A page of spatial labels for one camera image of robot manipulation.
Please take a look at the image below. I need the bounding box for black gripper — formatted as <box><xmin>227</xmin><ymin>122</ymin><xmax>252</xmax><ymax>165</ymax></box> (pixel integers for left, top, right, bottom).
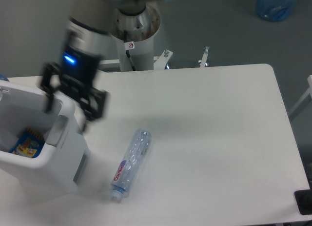
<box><xmin>39</xmin><ymin>44</ymin><xmax>109</xmax><ymax>133</ymax></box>

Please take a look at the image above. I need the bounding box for crushed clear plastic water bottle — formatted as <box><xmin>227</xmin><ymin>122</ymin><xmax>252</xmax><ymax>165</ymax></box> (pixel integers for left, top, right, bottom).
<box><xmin>111</xmin><ymin>129</ymin><xmax>152</xmax><ymax>202</ymax></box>

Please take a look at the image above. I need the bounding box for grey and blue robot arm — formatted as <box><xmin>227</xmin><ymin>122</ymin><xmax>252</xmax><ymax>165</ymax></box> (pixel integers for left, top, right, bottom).
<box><xmin>39</xmin><ymin>0</ymin><xmax>167</xmax><ymax>126</ymax></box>

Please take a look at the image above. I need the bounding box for white plastic trash can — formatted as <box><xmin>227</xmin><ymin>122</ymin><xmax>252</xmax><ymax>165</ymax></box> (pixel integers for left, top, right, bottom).
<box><xmin>0</xmin><ymin>81</ymin><xmax>90</xmax><ymax>193</ymax></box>

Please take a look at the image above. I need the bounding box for blue and yellow snack packet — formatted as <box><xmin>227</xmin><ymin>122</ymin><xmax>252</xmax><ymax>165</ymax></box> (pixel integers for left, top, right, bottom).
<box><xmin>9</xmin><ymin>128</ymin><xmax>45</xmax><ymax>159</ymax></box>

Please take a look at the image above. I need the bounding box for blue object at left edge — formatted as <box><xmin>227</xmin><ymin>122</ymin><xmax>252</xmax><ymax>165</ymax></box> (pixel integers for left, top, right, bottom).
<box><xmin>0</xmin><ymin>73</ymin><xmax>9</xmax><ymax>82</ymax></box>

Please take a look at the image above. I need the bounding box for blue plastic bag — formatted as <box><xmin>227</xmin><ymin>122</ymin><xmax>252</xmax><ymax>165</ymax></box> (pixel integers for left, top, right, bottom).
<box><xmin>255</xmin><ymin>0</ymin><xmax>297</xmax><ymax>22</ymax></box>

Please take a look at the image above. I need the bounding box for black device at table edge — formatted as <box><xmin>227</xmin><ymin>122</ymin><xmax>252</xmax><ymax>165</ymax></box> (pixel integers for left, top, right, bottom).
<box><xmin>294</xmin><ymin>189</ymin><xmax>312</xmax><ymax>215</ymax></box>

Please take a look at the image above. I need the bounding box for black cable on pedestal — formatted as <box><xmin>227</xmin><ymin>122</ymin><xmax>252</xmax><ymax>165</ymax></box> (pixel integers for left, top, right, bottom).
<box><xmin>123</xmin><ymin>30</ymin><xmax>136</xmax><ymax>71</ymax></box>

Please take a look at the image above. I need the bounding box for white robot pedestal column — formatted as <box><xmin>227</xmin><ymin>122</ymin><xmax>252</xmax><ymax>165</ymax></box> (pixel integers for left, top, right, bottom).
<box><xmin>111</xmin><ymin>4</ymin><xmax>160</xmax><ymax>72</ymax></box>

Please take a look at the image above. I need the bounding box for white pedestal base frame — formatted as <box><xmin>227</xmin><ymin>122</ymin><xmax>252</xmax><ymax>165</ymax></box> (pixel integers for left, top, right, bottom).
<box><xmin>98</xmin><ymin>46</ymin><xmax>209</xmax><ymax>72</ymax></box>

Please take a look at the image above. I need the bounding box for white frame at right edge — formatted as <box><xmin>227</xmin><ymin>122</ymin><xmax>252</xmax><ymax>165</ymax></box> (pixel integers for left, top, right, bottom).
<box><xmin>289</xmin><ymin>75</ymin><xmax>312</xmax><ymax>121</ymax></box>

